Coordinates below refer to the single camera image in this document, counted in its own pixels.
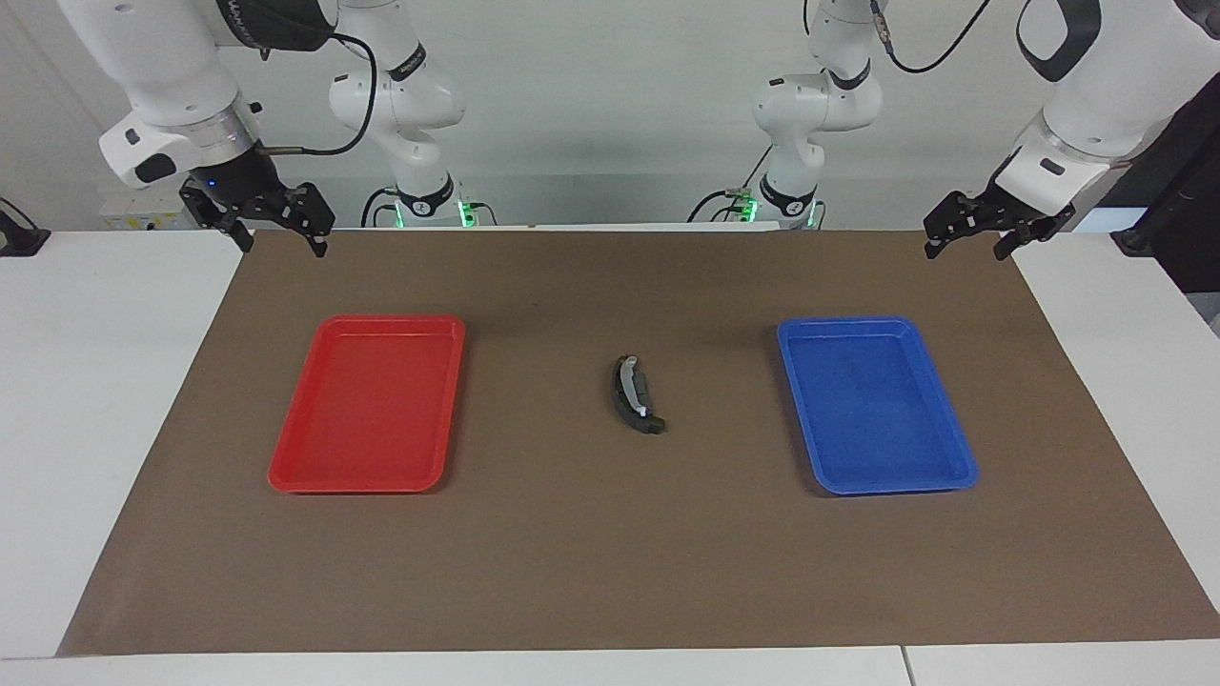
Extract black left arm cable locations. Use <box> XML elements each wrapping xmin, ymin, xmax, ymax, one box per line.
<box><xmin>869</xmin><ymin>0</ymin><xmax>994</xmax><ymax>75</ymax></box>

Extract black stand frame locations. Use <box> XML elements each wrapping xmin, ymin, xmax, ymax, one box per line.
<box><xmin>1096</xmin><ymin>71</ymin><xmax>1220</xmax><ymax>296</ymax></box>

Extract white wall socket box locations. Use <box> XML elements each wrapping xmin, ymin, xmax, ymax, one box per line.
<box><xmin>99</xmin><ymin>185</ymin><xmax>207</xmax><ymax>231</ymax></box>

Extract blue plastic tray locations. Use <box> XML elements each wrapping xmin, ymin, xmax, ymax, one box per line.
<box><xmin>776</xmin><ymin>316</ymin><xmax>981</xmax><ymax>496</ymax></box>

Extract small black clamp mount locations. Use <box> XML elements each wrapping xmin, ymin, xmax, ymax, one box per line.
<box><xmin>0</xmin><ymin>196</ymin><xmax>51</xmax><ymax>258</ymax></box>

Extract red plastic tray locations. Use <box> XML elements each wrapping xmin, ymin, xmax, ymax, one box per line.
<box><xmin>268</xmin><ymin>314</ymin><xmax>467</xmax><ymax>495</ymax></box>

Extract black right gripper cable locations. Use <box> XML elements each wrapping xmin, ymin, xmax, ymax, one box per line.
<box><xmin>250</xmin><ymin>30</ymin><xmax>379</xmax><ymax>157</ymax></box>

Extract black left arm base cables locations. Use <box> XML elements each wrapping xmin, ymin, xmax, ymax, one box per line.
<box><xmin>688</xmin><ymin>143</ymin><xmax>775</xmax><ymax>226</ymax></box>

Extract brown table mat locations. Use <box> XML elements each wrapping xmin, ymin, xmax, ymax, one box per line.
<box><xmin>55</xmin><ymin>229</ymin><xmax>1220</xmax><ymax>658</ymax></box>

